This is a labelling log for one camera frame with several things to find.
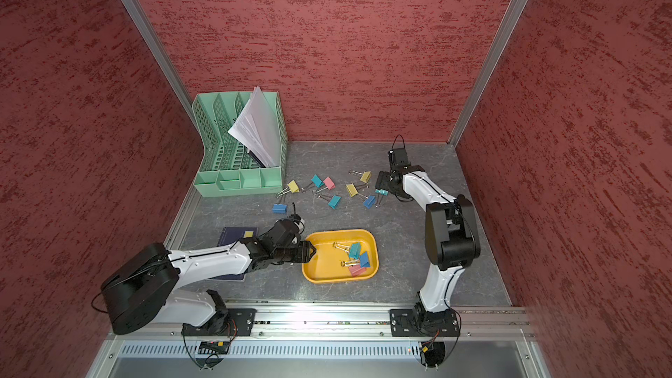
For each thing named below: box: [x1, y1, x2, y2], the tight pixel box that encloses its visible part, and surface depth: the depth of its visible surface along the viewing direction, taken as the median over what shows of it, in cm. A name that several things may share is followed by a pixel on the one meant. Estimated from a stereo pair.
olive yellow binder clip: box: [348, 169, 372, 183], surface depth 112 cm
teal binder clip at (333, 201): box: [318, 193, 343, 210], surface depth 102 cm
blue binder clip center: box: [364, 195, 377, 210], surface depth 102 cm
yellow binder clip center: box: [345, 182, 359, 198], surface depth 105 cm
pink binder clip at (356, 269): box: [348, 264, 367, 278], surface depth 85 cm
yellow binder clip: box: [276, 179, 301, 199], surface depth 105 cm
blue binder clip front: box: [340, 251, 371, 268], surface depth 87 cm
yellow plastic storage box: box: [301, 229, 380, 284], surface depth 87 cm
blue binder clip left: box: [271, 203, 288, 215], surface depth 100 cm
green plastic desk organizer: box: [192, 91, 289, 198], surface depth 104 cm
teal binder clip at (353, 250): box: [332, 241, 362, 259], surface depth 89 cm
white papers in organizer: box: [227, 86, 282, 168], surface depth 97 cm
